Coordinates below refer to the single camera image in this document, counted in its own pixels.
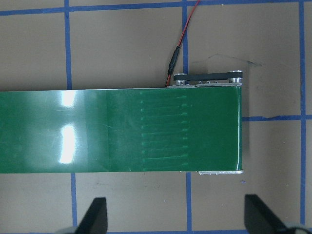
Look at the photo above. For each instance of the green conveyor belt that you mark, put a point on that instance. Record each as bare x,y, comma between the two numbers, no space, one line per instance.
146,131

